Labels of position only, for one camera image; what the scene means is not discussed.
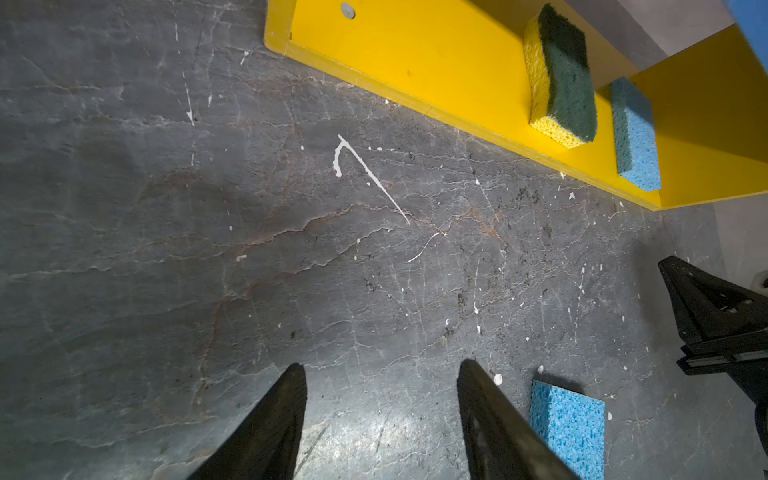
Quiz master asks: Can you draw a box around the green scouring sponge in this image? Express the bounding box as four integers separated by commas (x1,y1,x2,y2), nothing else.
523,3,598,149

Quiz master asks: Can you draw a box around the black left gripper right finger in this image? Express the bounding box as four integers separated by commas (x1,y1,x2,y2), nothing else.
457,359,577,479

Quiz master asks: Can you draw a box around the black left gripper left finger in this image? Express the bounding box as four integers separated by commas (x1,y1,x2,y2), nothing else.
190,363,307,479

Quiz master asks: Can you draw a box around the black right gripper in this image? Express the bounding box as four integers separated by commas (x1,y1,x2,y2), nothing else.
658,256,767,452

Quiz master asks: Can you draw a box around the blue sponge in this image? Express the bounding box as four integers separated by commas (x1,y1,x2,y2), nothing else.
529,380,606,480
610,77,662,192

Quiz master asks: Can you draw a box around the yellow shelf unit frame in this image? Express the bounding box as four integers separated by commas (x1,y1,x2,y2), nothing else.
264,1,767,211

